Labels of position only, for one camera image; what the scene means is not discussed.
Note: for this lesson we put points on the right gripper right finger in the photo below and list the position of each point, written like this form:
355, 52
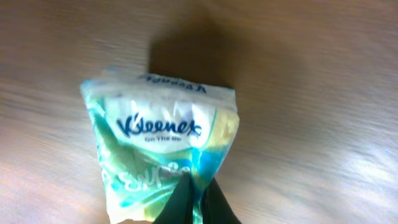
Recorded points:
215, 207

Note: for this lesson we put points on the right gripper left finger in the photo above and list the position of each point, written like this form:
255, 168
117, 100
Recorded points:
179, 208

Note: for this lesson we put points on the teal tissue pack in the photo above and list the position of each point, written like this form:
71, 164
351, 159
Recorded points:
152, 130

